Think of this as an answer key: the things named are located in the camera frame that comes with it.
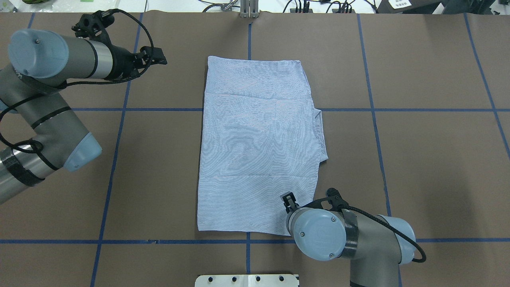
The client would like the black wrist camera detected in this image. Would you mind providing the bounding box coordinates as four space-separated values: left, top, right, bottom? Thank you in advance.
310 188 350 212
71 10 115 44

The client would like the light blue striped shirt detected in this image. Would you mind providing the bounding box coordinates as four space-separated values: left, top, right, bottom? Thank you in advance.
197 56 328 236

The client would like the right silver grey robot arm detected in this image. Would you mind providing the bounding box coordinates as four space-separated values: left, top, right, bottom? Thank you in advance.
281 188 427 287

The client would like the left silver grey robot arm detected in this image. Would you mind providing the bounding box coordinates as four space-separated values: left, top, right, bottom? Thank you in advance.
1 28 167 203

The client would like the grey aluminium frame post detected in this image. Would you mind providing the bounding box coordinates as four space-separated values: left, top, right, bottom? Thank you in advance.
239 0 260 19

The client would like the black braided left cable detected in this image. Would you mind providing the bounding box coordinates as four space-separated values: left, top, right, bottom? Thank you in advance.
0 9 155 154

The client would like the black cable bundle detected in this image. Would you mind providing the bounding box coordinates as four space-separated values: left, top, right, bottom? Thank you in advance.
198 0 379 14

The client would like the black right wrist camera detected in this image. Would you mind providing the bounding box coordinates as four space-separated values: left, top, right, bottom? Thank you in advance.
310 188 350 212

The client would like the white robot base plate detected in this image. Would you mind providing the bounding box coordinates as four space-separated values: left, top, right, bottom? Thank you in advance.
194 274 300 287

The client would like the dark grey device with label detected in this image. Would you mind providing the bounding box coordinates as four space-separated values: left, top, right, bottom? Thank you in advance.
376 0 443 14

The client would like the black braided right cable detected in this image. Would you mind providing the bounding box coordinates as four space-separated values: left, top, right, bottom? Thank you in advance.
347 205 427 263

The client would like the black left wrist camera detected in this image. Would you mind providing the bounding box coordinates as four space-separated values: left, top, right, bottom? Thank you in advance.
71 10 115 44

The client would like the black braided cable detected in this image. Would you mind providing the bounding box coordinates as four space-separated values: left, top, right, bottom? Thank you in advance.
0 9 155 154
347 205 427 263

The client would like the green object at edge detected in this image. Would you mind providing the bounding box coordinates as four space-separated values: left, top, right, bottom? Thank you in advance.
22 0 49 5

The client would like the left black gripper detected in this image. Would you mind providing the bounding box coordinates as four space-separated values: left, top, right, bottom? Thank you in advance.
111 45 167 80

